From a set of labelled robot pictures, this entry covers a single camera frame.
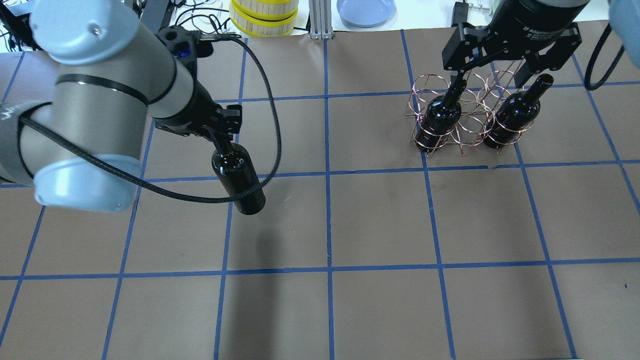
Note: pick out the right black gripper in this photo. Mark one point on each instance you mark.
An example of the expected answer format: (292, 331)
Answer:
(531, 21)

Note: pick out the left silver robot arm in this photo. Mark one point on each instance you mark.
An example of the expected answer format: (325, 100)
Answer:
(113, 74)

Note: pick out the yellow rimmed wooden basket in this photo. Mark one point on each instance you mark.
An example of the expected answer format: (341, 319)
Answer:
(264, 18)

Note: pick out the aluminium frame post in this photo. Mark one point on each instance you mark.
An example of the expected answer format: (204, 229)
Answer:
(320, 17)

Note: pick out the blue plate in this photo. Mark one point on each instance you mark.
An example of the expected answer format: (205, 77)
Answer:
(365, 13)

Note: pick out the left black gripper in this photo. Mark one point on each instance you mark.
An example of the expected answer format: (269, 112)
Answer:
(196, 106)

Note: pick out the dark wine bottle far slot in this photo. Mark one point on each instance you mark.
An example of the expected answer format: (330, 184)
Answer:
(517, 113)

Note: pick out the black power adapter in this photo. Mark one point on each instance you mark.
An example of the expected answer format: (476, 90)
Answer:
(460, 13)

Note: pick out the dark wine bottle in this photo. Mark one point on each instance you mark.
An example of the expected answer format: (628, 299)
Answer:
(440, 119)
(235, 170)

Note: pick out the copper wire wine basket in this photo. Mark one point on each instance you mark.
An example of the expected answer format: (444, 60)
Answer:
(474, 111)

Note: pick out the black power brick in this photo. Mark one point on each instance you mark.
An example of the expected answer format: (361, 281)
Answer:
(156, 14)

